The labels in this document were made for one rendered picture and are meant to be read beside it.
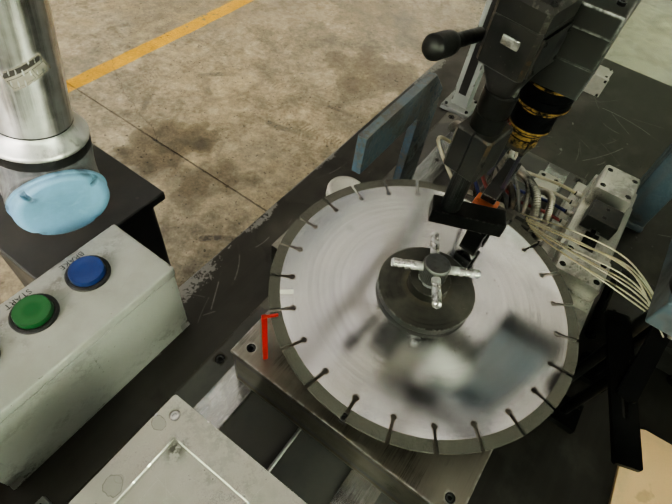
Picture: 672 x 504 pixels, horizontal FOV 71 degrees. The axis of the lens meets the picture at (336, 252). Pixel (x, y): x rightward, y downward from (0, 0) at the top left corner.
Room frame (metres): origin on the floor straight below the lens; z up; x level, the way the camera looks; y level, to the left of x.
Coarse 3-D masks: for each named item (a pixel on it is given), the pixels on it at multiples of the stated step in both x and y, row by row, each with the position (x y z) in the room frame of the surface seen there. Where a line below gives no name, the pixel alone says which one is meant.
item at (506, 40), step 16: (512, 48) 0.36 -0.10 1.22; (512, 96) 0.37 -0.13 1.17; (448, 192) 0.38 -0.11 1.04; (464, 192) 0.37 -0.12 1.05; (432, 208) 0.37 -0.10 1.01; (448, 208) 0.37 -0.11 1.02; (464, 208) 0.38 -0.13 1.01; (480, 208) 0.39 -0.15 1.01; (496, 208) 0.39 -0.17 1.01; (448, 224) 0.37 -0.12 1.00; (464, 224) 0.37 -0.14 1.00; (480, 224) 0.37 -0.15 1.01; (496, 224) 0.37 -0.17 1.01; (464, 240) 0.37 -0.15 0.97; (480, 240) 0.36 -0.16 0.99
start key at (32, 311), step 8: (32, 296) 0.23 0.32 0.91; (40, 296) 0.23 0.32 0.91; (16, 304) 0.22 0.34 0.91; (24, 304) 0.22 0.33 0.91; (32, 304) 0.22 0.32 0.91; (40, 304) 0.22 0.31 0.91; (48, 304) 0.22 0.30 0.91; (16, 312) 0.21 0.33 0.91; (24, 312) 0.21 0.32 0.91; (32, 312) 0.21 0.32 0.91; (40, 312) 0.21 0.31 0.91; (48, 312) 0.22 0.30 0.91; (16, 320) 0.20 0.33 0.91; (24, 320) 0.20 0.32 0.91; (32, 320) 0.20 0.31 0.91; (40, 320) 0.21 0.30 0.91; (24, 328) 0.20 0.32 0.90; (32, 328) 0.20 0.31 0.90
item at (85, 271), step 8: (88, 256) 0.30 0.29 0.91; (72, 264) 0.28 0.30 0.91; (80, 264) 0.28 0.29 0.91; (88, 264) 0.28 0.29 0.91; (96, 264) 0.29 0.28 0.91; (72, 272) 0.27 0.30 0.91; (80, 272) 0.27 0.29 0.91; (88, 272) 0.27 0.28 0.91; (96, 272) 0.28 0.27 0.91; (104, 272) 0.28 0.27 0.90; (72, 280) 0.26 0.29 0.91; (80, 280) 0.26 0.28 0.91; (88, 280) 0.26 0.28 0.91; (96, 280) 0.27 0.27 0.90
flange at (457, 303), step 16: (400, 256) 0.34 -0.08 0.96; (416, 256) 0.34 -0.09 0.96; (448, 256) 0.35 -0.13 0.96; (384, 272) 0.31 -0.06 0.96; (400, 272) 0.32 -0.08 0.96; (416, 272) 0.31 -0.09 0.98; (384, 288) 0.29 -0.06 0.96; (400, 288) 0.30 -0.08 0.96; (416, 288) 0.29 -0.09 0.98; (448, 288) 0.30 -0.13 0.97; (464, 288) 0.31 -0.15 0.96; (384, 304) 0.27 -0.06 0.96; (400, 304) 0.28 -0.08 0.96; (416, 304) 0.28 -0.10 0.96; (448, 304) 0.29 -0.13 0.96; (464, 304) 0.29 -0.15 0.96; (400, 320) 0.26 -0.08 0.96; (416, 320) 0.26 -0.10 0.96; (432, 320) 0.26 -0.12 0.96; (448, 320) 0.27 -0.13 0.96; (464, 320) 0.27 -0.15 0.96
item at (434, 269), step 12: (432, 240) 0.34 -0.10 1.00; (432, 252) 0.32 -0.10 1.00; (396, 264) 0.30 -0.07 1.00; (408, 264) 0.30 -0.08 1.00; (420, 264) 0.30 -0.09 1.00; (432, 264) 0.30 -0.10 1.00; (444, 264) 0.31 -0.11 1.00; (420, 276) 0.30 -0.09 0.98; (432, 276) 0.29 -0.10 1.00; (444, 276) 0.29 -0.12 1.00; (468, 276) 0.30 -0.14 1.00; (432, 288) 0.28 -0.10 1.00; (432, 300) 0.26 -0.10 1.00
